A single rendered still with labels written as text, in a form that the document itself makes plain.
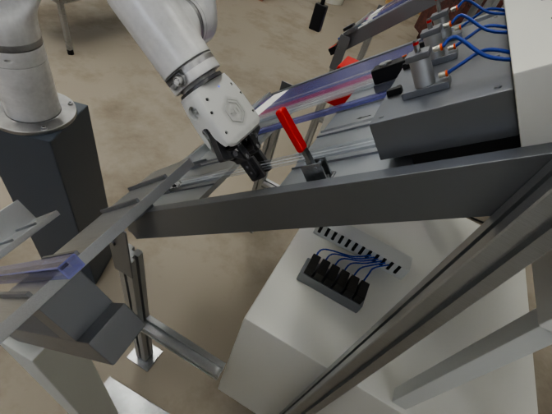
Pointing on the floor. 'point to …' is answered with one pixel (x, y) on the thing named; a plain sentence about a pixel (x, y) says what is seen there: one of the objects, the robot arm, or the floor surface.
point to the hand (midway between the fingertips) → (256, 165)
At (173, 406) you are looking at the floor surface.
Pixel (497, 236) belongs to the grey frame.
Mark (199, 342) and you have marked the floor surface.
